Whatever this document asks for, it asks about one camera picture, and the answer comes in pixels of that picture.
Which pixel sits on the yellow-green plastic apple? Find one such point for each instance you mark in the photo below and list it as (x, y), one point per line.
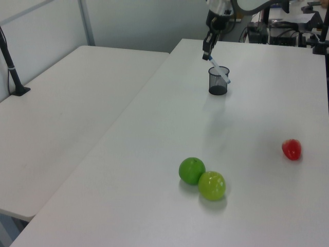
(211, 186)

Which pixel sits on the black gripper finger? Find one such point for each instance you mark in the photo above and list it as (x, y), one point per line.
(205, 49)
(214, 40)

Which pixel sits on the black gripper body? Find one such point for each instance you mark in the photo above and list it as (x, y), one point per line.
(217, 21)

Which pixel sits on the black camera stand with clamp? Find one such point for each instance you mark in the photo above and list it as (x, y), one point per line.
(321, 38)

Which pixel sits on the black electronics box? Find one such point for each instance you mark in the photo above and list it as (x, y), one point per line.
(257, 33)

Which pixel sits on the red plastic strawberry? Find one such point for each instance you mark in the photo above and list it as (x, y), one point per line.
(292, 149)

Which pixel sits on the black mesh pen holder cup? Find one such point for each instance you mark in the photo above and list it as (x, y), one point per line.
(218, 82)

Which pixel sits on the dark green plastic apple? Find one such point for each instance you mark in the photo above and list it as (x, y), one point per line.
(191, 170)

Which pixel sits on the white marker pen blue cap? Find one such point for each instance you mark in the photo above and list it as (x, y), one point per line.
(220, 70)

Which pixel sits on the black camera pole with foot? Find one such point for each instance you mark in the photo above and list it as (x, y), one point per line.
(11, 69)

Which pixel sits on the grey partition frame post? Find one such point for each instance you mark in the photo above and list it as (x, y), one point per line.
(87, 21)

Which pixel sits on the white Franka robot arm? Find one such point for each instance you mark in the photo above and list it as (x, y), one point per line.
(219, 5)

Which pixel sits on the white side table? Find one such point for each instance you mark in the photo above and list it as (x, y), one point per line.
(64, 123)

